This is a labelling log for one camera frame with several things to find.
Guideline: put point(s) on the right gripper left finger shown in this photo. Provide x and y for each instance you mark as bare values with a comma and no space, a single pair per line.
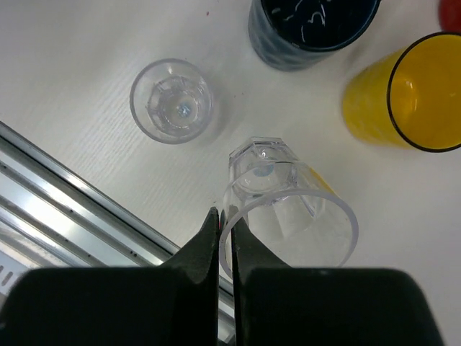
175,303

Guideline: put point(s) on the aluminium front rail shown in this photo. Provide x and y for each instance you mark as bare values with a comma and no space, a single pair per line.
52,218

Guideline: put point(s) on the navy blue mug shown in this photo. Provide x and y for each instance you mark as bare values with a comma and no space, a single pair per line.
295,35

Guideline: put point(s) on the bright yellow mug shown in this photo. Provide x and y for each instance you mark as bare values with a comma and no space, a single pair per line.
409,99

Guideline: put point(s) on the clear glass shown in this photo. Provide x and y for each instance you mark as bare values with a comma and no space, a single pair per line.
287,206
171,101

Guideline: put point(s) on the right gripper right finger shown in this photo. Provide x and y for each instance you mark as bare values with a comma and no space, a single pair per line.
276,304

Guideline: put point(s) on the red mug black handle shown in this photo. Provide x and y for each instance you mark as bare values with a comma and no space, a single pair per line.
450,15

